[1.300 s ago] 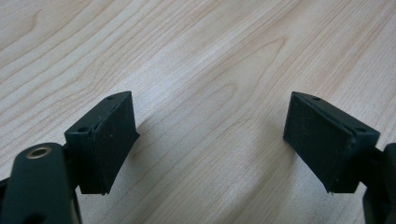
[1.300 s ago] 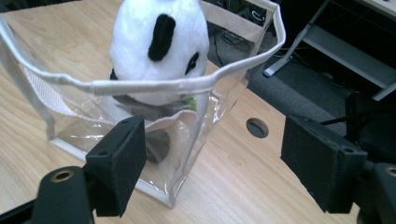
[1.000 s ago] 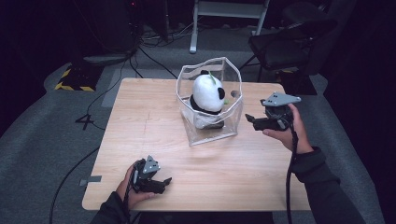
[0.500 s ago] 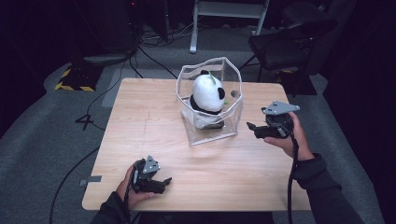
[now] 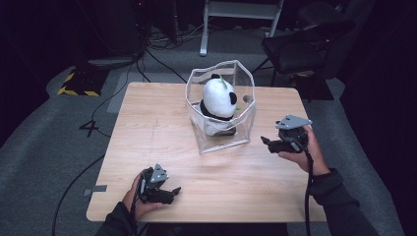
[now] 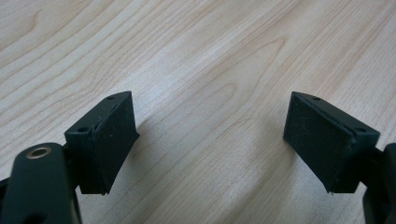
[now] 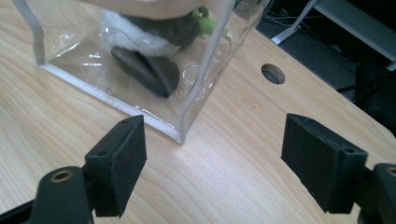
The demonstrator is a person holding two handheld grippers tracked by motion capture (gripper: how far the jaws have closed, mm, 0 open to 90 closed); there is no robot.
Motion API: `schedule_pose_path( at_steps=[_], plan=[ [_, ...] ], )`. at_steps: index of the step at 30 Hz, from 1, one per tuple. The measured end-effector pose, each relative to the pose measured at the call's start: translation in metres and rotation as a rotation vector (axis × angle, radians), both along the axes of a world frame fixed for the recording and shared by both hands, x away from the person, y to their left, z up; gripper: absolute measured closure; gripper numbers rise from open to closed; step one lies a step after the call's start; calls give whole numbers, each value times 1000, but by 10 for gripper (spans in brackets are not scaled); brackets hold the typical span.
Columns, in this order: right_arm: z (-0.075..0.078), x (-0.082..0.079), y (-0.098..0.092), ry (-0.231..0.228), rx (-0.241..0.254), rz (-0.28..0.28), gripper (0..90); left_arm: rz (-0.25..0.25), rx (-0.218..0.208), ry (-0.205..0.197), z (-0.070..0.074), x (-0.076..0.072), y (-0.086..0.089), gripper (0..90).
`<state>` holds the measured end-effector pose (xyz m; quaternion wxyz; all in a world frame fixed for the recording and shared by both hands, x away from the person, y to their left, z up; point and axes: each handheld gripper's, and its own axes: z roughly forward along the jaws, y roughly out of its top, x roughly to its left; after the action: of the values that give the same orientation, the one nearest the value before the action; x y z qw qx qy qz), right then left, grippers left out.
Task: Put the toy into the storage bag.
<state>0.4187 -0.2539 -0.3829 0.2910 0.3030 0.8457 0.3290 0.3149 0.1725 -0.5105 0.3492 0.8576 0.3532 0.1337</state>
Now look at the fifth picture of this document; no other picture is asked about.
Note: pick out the person's left hand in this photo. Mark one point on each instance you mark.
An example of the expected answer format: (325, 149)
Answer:
(132, 201)

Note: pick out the panda plush toy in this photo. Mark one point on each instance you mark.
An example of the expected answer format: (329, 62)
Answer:
(218, 95)

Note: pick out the yellow black striped base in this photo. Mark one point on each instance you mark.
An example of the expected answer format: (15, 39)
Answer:
(83, 82)

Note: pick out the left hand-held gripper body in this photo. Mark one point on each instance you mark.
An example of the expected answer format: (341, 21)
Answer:
(152, 187)

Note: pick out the white desk frame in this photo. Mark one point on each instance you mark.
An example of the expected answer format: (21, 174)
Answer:
(239, 10)

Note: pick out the grey tape strip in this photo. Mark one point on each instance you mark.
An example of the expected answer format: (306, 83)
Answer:
(96, 189)

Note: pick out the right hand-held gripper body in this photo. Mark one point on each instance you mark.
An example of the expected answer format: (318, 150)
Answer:
(291, 132)

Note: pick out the black chair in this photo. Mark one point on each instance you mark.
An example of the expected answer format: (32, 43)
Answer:
(295, 49)

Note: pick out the black equipment stand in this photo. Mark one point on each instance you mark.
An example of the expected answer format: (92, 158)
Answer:
(118, 29)

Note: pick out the person's right hand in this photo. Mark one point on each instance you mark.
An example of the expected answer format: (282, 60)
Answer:
(314, 157)

